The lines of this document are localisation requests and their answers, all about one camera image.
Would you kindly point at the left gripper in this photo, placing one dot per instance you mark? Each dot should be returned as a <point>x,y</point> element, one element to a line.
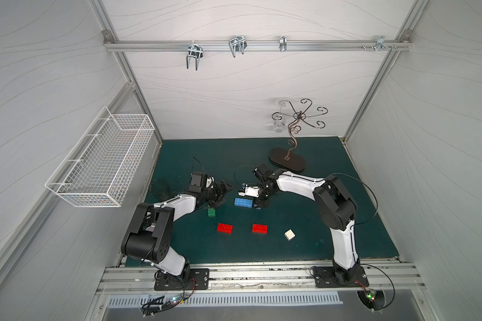
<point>215,192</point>

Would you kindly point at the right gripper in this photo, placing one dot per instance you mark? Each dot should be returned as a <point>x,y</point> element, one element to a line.
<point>263,192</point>

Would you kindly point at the blue lego plate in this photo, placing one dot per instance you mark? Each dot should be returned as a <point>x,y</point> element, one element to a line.
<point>245,203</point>

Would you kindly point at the red lego brick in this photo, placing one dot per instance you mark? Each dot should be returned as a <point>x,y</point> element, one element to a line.
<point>225,228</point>
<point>259,229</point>

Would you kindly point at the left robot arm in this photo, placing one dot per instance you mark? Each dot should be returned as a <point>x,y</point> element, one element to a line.
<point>148,236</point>

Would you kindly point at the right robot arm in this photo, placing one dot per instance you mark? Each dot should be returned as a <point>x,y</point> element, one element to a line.
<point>335,204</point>

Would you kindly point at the white small lego brick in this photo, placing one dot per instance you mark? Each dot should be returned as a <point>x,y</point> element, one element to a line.
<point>289,234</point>

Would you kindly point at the dark metal jewelry stand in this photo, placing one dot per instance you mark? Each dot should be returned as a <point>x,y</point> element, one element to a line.
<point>287,158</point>

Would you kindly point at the metal hook clamp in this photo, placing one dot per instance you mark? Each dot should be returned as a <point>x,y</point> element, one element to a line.
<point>380,45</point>
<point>194,53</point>
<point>237,45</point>
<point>283,43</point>

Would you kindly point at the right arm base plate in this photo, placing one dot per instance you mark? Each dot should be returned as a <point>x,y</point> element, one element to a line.
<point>337,277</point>

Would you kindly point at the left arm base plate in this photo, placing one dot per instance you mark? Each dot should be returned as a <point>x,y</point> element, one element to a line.
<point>197,279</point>

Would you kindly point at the white slotted cable duct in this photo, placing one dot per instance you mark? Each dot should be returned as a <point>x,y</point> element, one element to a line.
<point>231,299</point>

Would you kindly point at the white wire basket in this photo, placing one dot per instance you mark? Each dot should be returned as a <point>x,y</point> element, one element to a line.
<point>99,169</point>

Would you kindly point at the aluminium front rail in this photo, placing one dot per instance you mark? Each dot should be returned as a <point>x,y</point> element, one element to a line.
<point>382,274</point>

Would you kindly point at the aluminium crossbar rail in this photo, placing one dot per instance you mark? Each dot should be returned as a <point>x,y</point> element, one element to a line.
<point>403,44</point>

